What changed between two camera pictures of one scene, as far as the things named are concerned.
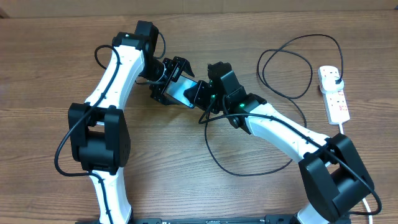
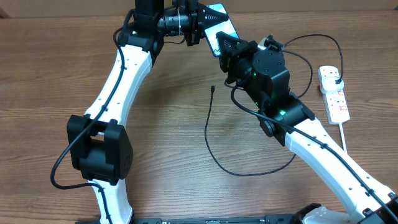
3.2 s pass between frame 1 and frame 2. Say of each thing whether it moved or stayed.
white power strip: stayed
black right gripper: moved
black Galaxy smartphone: moved
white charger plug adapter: stayed
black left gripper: moved
